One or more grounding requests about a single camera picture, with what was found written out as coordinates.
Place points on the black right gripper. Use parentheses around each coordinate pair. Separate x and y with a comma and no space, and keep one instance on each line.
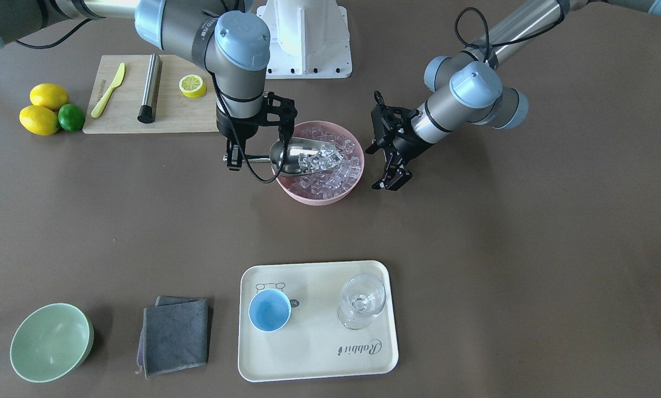
(236,130)

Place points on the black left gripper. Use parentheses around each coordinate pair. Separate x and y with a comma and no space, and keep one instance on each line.
(405,142)

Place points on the stainless steel ice scoop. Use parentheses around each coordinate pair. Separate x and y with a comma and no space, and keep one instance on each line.
(302,157)

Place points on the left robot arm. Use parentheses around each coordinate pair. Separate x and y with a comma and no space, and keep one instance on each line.
(465,89)

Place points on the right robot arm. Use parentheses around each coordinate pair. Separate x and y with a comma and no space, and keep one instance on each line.
(222,38)

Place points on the clear ice cubes pile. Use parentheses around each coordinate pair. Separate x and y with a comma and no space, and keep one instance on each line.
(330,166)

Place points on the blue plastic cup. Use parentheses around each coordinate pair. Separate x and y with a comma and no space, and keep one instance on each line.
(269,310)

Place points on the bamboo cutting board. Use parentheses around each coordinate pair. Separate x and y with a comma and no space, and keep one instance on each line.
(175,112)

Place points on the pink bowl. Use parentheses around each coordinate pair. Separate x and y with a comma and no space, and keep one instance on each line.
(319,166)

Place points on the half lemon slice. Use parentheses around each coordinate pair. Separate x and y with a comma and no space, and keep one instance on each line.
(192,86)

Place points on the steel muddler black tip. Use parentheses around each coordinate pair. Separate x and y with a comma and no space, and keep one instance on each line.
(147,110)

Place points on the clear wine glass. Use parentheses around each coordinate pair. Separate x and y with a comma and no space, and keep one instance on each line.
(362,300)

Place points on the yellow plastic knife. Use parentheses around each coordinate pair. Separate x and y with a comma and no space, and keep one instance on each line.
(115,83)

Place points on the green lime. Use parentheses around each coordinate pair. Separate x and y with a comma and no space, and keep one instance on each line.
(71,117)

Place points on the cream serving tray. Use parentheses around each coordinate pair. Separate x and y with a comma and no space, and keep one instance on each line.
(313,343)

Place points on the yellow lemon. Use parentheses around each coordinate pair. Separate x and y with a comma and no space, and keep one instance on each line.
(39,120)
(49,95)

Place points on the grey folded cloth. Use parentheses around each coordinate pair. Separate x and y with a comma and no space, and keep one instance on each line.
(174,335)

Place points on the green bowl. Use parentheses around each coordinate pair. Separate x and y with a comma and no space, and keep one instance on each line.
(51,342)

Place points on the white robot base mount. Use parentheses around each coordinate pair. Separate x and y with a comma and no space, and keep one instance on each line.
(308,39)

